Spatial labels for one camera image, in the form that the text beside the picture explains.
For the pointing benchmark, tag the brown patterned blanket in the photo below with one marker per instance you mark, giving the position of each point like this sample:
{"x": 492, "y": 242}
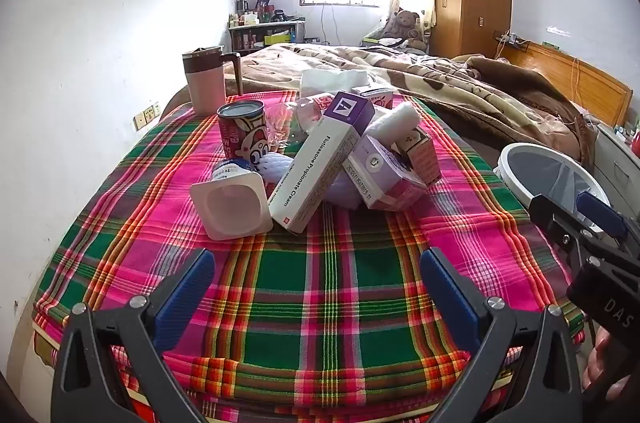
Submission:
{"x": 450, "y": 88}

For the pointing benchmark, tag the white trash bin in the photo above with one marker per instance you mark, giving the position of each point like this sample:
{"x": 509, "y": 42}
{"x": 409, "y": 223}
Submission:
{"x": 502, "y": 170}

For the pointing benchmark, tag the red jar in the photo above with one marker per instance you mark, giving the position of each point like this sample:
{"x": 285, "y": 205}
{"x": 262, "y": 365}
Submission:
{"x": 636, "y": 145}

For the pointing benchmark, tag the brown teddy bear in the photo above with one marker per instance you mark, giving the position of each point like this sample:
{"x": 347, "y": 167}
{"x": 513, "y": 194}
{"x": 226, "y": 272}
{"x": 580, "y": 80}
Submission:
{"x": 406, "y": 25}

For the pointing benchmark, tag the clear plastic bottle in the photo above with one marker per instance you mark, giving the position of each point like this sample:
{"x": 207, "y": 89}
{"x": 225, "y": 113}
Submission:
{"x": 300, "y": 118}

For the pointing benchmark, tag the green flat box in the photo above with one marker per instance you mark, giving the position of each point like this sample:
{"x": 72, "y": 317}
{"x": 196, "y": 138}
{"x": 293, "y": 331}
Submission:
{"x": 372, "y": 39}

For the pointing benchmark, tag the pink mug with brown lid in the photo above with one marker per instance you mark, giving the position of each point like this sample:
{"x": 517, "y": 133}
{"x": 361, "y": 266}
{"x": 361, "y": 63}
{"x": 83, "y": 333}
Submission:
{"x": 205, "y": 83}

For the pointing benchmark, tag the pink green plaid cloth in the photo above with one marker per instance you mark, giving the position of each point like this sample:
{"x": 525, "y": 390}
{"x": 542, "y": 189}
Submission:
{"x": 320, "y": 283}

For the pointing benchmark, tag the cluttered shelf desk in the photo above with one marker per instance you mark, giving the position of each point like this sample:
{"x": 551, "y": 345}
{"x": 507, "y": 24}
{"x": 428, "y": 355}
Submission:
{"x": 265, "y": 34}

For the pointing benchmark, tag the person's right hand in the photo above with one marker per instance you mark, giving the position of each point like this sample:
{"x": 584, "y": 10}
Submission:
{"x": 602, "y": 363}

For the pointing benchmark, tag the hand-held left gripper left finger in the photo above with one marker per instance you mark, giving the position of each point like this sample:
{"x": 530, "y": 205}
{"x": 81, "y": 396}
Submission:
{"x": 185, "y": 288}

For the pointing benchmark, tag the grey nightstand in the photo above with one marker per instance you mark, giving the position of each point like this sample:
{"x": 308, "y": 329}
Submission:
{"x": 615, "y": 153}

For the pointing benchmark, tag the red drink can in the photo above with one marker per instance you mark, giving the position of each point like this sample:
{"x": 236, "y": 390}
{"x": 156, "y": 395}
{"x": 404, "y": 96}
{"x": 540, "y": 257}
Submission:
{"x": 240, "y": 133}

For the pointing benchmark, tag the small orange box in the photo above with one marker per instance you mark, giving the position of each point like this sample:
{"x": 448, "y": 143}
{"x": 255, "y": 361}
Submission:
{"x": 425, "y": 158}

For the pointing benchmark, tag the wooden headboard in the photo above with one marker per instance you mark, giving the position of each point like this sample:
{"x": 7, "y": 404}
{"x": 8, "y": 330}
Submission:
{"x": 565, "y": 70}

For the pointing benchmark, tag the white yogurt cup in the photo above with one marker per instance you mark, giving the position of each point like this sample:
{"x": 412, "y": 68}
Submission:
{"x": 230, "y": 208}

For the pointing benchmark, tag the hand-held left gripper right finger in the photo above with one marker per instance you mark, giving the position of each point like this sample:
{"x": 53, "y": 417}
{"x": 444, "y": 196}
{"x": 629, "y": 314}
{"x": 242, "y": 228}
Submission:
{"x": 450, "y": 298}

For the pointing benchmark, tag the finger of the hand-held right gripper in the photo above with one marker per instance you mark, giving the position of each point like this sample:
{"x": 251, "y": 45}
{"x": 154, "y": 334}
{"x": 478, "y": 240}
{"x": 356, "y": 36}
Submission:
{"x": 600, "y": 210}
{"x": 547, "y": 210}

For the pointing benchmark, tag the lavender ribbed foam sleeve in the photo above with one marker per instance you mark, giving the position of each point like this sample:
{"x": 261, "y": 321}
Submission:
{"x": 277, "y": 165}

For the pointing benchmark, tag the long white purple box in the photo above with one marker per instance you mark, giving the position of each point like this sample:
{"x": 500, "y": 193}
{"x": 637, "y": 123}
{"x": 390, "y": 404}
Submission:
{"x": 320, "y": 163}

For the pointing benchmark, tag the white tissue pack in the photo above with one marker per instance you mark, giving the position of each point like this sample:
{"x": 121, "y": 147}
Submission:
{"x": 330, "y": 80}

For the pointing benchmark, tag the wall socket strip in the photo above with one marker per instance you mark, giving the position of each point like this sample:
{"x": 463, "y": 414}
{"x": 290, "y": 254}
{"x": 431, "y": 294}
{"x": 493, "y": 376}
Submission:
{"x": 146, "y": 117}

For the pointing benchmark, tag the translucent bin liner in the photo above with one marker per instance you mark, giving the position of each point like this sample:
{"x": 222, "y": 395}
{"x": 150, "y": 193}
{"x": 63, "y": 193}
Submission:
{"x": 560, "y": 175}

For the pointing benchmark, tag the purple carton box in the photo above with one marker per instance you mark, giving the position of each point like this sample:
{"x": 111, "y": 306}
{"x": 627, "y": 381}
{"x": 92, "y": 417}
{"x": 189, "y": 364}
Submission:
{"x": 380, "y": 175}

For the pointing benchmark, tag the cluster of bottles and jars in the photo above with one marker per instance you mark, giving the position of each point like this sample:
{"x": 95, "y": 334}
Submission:
{"x": 250, "y": 15}

